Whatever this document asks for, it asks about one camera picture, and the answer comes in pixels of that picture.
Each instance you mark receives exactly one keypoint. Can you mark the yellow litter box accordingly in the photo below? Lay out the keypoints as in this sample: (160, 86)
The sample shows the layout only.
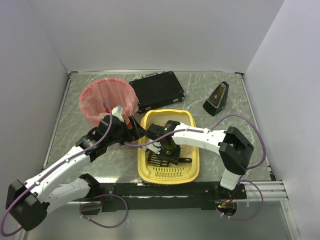
(172, 174)

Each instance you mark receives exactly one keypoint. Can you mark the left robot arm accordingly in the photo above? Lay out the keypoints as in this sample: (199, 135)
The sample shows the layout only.
(31, 201)

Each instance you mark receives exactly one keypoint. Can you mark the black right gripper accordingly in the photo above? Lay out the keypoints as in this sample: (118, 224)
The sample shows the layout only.
(170, 155)

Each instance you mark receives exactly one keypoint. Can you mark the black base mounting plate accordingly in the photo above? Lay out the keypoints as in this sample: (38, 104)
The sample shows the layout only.
(193, 195)

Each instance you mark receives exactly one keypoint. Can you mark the black litter scoop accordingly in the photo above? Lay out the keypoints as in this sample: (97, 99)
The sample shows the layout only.
(154, 160)

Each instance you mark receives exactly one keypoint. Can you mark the aluminium frame rail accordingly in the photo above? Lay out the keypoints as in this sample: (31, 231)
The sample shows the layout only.
(270, 190)

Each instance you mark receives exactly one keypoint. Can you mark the black metronome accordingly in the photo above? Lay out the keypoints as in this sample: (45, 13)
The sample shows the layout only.
(216, 102)

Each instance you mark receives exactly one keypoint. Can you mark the black carrying case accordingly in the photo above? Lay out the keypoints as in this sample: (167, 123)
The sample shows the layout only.
(156, 90)

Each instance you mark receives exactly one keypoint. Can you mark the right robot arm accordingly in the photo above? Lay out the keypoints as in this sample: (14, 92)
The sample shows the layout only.
(232, 146)

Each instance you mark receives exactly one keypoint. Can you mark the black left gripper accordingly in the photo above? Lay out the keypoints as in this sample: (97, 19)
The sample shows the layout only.
(132, 127)

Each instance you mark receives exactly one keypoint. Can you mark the red waste basket with liner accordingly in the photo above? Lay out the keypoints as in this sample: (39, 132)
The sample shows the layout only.
(113, 90)

